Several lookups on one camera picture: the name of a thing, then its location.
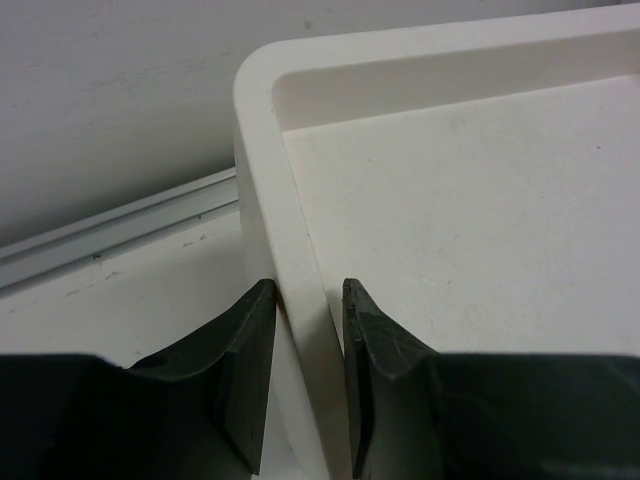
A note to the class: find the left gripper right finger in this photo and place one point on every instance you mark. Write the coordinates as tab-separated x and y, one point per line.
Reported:
415	413

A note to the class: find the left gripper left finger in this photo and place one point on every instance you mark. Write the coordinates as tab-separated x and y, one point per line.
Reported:
193	410

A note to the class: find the white drawer cabinet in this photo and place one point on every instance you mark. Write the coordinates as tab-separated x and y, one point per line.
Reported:
481	179

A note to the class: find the aluminium table frame rail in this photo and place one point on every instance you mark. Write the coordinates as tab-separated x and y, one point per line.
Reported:
94	238

